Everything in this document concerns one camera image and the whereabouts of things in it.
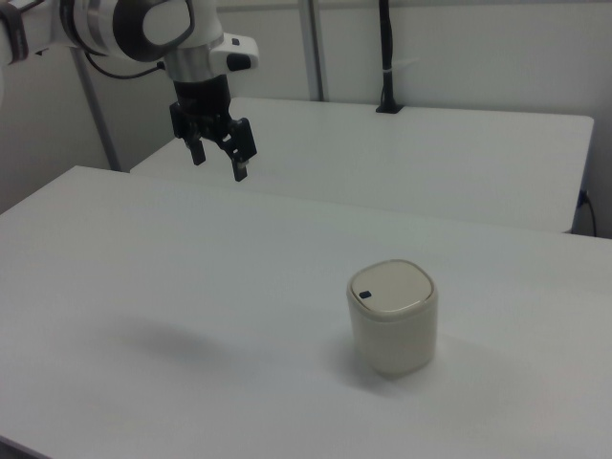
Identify beige trash bin with lid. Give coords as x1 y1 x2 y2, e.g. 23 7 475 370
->
345 258 439 377

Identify white background table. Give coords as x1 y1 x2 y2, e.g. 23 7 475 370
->
129 97 596 234

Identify black clamped pole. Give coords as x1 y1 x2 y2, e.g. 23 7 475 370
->
376 0 405 115

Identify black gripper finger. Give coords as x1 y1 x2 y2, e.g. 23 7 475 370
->
214 117 259 184
183 127 208 166

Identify white zip tie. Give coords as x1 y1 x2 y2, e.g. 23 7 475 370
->
383 56 421 77

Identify black strap on arm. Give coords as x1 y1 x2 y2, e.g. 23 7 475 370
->
0 8 31 64

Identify black wall cable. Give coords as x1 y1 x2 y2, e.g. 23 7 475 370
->
578 190 600 236

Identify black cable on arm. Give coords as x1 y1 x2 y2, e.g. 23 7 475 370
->
83 48 169 81

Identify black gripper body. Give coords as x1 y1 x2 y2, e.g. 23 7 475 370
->
168 74 240 144

